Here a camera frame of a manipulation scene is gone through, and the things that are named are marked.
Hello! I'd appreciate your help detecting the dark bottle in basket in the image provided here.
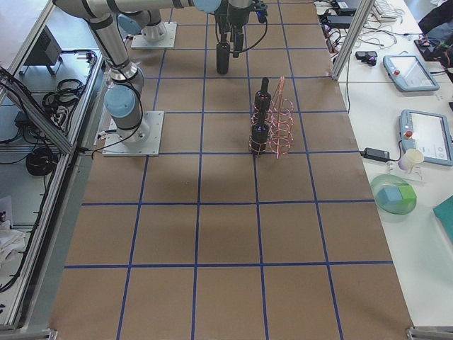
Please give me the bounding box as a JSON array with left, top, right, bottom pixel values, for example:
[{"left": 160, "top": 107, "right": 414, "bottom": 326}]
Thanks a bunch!
[
  {"left": 250, "top": 110, "right": 270, "bottom": 155},
  {"left": 254, "top": 77, "right": 271, "bottom": 117}
]

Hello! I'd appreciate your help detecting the blue teach pendant far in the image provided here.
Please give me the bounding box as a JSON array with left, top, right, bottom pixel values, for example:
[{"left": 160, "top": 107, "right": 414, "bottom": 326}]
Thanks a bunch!
[{"left": 382, "top": 55, "right": 440, "bottom": 92}]

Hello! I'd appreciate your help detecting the dark bottle in basket left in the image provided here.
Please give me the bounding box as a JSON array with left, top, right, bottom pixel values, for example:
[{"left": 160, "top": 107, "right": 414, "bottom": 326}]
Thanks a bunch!
[{"left": 250, "top": 110, "right": 270, "bottom": 155}]

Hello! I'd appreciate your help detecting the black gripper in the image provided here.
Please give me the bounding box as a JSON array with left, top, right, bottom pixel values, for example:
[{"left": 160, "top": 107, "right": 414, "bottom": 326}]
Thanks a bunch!
[
  {"left": 227, "top": 5, "right": 253, "bottom": 57},
  {"left": 214, "top": 13, "right": 236, "bottom": 45}
]

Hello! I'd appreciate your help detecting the dark bottle in basket right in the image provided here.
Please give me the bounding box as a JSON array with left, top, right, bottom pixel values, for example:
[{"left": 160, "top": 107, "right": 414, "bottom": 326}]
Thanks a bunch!
[{"left": 254, "top": 77, "right": 271, "bottom": 117}]

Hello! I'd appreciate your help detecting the white paper cup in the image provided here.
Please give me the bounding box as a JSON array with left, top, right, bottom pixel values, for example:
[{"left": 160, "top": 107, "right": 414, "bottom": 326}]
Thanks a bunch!
[{"left": 398, "top": 148, "right": 425, "bottom": 173}]

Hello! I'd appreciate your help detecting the dark wine bottle being moved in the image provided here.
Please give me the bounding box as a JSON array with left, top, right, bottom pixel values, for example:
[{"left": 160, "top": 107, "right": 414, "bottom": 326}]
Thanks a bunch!
[{"left": 216, "top": 34, "right": 231, "bottom": 75}]

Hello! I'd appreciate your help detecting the blue teach pendant near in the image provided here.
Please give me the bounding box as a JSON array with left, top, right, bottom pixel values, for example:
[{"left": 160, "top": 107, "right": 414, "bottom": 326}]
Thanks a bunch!
[{"left": 399, "top": 109, "right": 452, "bottom": 166}]

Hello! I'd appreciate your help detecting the copper wire wine basket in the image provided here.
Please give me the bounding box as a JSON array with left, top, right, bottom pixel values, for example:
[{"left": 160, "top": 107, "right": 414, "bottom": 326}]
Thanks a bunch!
[{"left": 248, "top": 76, "right": 294, "bottom": 159}]

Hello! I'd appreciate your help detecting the black power adapter on table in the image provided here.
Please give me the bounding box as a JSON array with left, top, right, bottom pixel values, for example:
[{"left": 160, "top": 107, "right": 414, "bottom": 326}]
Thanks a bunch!
[{"left": 360, "top": 147, "right": 390, "bottom": 163}]

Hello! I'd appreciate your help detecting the aluminium frame post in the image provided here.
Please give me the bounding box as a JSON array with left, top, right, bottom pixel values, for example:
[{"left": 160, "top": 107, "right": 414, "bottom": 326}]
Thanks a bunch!
[{"left": 331, "top": 0, "right": 374, "bottom": 81}]

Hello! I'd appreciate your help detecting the blue foam cube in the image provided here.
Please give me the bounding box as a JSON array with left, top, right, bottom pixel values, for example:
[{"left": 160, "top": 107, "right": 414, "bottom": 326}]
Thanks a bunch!
[{"left": 376, "top": 186, "right": 401, "bottom": 206}]

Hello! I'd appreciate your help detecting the blue teach pendant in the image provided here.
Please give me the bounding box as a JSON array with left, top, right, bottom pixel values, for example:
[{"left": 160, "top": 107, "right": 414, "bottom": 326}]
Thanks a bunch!
[
  {"left": 399, "top": 109, "right": 452, "bottom": 166},
  {"left": 382, "top": 55, "right": 440, "bottom": 92}
]

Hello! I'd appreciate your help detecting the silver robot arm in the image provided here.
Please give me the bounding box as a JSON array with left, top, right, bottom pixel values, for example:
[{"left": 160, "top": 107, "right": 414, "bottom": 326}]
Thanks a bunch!
[
  {"left": 117, "top": 10, "right": 177, "bottom": 49},
  {"left": 53, "top": 0, "right": 267, "bottom": 84}
]

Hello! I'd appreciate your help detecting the green glass bowl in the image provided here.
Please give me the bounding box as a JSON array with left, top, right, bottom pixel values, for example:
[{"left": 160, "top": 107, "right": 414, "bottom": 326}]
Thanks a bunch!
[{"left": 370, "top": 174, "right": 417, "bottom": 215}]

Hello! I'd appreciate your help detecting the green foam cube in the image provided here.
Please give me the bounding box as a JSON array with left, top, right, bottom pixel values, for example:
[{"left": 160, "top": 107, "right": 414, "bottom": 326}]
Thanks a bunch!
[{"left": 397, "top": 184, "right": 417, "bottom": 205}]

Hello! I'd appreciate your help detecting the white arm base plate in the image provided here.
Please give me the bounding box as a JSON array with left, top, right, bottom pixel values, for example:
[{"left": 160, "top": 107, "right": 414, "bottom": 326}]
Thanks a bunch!
[
  {"left": 102, "top": 111, "right": 164, "bottom": 157},
  {"left": 131, "top": 21, "right": 177, "bottom": 50}
]

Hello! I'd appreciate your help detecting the teal box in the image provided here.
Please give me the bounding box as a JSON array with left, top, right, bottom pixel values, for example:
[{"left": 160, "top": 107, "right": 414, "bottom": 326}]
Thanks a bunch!
[{"left": 433, "top": 196, "right": 453, "bottom": 242}]

